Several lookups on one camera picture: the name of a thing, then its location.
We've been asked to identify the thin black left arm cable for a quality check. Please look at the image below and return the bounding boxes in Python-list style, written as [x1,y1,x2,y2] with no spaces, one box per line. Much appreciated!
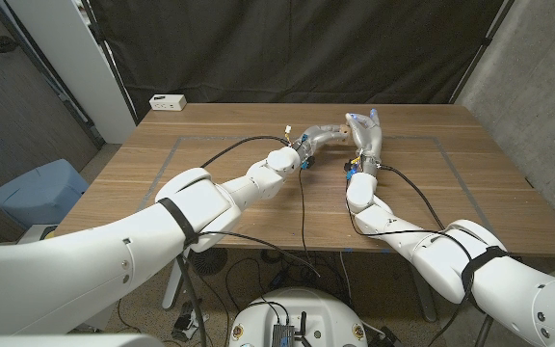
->
[198,167,321,279]

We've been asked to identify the round black floor fan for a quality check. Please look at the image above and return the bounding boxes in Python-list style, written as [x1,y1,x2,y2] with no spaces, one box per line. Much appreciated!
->
[193,247,228,278]

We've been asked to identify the black white floor gadget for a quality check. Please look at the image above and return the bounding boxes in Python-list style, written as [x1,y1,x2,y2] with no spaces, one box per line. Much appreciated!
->
[171,297,210,342]

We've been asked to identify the tangle of black floor cables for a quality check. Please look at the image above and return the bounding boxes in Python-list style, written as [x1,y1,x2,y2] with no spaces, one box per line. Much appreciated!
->
[224,249,351,309]

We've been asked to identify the white table leg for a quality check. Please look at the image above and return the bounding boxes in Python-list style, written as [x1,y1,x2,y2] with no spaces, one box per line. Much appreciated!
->
[161,262,185,310]

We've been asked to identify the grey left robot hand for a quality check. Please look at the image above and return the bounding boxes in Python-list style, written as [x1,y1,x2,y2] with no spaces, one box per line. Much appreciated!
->
[292,123,351,163]

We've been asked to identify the grey electronics box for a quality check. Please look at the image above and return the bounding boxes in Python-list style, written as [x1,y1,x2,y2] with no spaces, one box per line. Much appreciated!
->
[271,323,296,347]

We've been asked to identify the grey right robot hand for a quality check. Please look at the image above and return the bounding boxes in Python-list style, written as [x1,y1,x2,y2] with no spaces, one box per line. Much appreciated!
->
[344,108,384,176]

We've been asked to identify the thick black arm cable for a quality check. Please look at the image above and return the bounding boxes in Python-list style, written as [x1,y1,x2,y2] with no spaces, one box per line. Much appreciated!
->
[175,135,292,347]
[378,164,447,231]

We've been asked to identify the white pillar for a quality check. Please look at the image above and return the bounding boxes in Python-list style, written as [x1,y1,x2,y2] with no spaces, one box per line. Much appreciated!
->
[5,0,137,145]

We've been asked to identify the white power strip box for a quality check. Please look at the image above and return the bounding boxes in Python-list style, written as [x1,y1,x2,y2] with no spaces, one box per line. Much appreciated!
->
[148,93,188,112]

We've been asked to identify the blue plastic bin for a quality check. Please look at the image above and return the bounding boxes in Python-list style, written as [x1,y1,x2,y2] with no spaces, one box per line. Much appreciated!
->
[0,158,90,230]

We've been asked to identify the black backdrop stand pole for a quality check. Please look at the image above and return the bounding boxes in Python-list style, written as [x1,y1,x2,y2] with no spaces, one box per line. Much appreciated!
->
[450,0,517,104]
[80,0,139,125]

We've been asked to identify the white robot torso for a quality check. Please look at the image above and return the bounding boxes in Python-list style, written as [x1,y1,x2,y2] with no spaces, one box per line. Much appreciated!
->
[228,287,369,347]

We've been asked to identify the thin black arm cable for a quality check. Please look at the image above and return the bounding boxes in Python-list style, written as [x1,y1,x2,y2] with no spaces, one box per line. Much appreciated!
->
[198,167,321,279]
[344,178,475,347]

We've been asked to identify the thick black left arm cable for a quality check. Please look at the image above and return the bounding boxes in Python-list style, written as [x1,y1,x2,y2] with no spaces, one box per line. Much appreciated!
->
[175,135,292,347]

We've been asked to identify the small black device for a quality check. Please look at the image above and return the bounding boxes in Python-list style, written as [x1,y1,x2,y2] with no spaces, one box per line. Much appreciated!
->
[378,326,404,347]

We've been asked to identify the grey table leg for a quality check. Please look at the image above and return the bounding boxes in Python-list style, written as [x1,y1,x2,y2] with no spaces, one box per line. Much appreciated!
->
[410,262,437,323]

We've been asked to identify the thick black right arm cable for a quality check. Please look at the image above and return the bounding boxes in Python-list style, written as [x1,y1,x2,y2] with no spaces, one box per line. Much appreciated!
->
[378,164,447,231]

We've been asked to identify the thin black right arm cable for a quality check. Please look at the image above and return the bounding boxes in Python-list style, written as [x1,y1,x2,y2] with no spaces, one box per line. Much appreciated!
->
[344,178,475,347]

